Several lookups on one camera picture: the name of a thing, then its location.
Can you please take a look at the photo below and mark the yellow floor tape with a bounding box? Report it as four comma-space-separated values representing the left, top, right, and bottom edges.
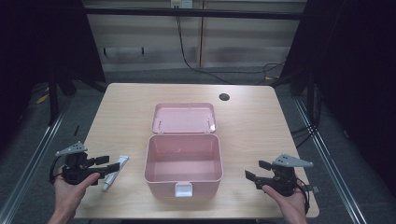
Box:
35, 92, 50, 105

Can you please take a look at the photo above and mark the metal floor rail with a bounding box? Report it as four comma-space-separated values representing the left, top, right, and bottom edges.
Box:
0, 99, 73, 224
293, 98, 368, 224

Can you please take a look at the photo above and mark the bundle of black floor cables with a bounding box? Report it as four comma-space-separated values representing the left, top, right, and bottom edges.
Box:
290, 88, 323, 149

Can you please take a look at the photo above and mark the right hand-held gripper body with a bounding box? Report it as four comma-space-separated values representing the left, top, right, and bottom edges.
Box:
262, 153, 315, 198

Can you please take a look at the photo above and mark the person's left hand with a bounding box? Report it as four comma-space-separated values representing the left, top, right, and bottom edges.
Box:
52, 172, 102, 217

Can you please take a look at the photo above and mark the looped black floor cable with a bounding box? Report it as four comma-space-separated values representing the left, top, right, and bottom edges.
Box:
254, 61, 286, 86

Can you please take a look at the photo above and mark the black curtain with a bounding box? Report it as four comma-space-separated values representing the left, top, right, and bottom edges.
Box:
0, 0, 106, 147
279, 0, 396, 194

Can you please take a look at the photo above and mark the hand-held gripper cable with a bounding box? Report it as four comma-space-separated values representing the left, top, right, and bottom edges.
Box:
294, 176, 312, 217
49, 154, 64, 185

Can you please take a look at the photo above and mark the black metal stand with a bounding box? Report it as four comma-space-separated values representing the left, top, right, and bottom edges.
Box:
47, 73, 61, 126

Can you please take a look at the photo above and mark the left hand-held gripper cable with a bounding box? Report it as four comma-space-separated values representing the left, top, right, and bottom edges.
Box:
49, 154, 64, 185

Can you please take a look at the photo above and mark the white wall socket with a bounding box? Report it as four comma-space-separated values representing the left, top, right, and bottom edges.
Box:
170, 0, 194, 9

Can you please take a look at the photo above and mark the pink plastic storage box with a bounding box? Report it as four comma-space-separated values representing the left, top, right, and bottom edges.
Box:
143, 102, 224, 200

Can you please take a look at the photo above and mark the right hand-held gripper cable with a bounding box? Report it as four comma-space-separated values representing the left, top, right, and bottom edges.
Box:
294, 176, 312, 217

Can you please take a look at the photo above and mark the long black wall cable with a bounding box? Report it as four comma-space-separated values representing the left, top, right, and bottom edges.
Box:
176, 14, 233, 86

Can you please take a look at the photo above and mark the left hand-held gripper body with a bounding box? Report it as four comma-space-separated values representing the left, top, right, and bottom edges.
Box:
55, 141, 96, 186

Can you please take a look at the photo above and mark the white ointment tube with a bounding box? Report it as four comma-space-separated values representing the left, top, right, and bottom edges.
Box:
101, 154, 130, 192

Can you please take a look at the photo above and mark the black horizontal frame bar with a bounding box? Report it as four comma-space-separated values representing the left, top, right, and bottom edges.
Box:
83, 7, 308, 21

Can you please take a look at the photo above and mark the person's right hand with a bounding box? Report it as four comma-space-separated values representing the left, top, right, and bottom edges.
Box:
262, 184, 308, 224

